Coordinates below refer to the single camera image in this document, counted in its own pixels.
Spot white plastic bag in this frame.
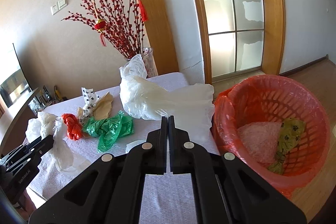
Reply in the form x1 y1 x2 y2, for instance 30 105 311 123
26 111 91 175

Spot small orange plastic bag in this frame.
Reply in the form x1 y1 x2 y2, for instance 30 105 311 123
62 114 83 141

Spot dark green plastic bag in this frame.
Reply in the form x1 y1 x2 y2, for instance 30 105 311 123
83 110 134 152

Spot green paw print bag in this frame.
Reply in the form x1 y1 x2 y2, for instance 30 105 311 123
267 118 306 174

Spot clear plastic bag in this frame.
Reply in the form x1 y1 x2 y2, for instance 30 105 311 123
119 55 215 144

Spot bubble wrap sheet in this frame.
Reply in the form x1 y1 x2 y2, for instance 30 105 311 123
238 122 281 165

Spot dark tv cabinet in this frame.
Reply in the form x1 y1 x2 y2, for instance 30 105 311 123
1 89 38 155

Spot clutter on floor by cabinet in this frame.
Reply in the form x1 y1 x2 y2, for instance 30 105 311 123
29 85 67 116

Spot white black spotted wrapper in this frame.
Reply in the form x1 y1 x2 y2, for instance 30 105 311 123
77 88 100 125

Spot beige paper bag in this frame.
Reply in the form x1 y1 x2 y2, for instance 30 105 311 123
92 92 114 121

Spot television screen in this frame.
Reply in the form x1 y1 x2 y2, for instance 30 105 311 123
1 44 31 108

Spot red lined waste basket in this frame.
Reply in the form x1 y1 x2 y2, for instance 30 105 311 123
212 75 330 197

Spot glass vase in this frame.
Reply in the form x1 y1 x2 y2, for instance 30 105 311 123
126 47 159 78

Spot small red lantern ornament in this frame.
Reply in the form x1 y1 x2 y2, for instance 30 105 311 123
94 19 106 47

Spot red berry branches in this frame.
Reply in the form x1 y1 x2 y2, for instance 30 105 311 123
62 0 145 60

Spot frosted glass sliding door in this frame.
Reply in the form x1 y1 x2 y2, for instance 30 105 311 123
204 0 264 81

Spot wall switch and socket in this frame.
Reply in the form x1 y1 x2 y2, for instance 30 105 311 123
50 0 68 15

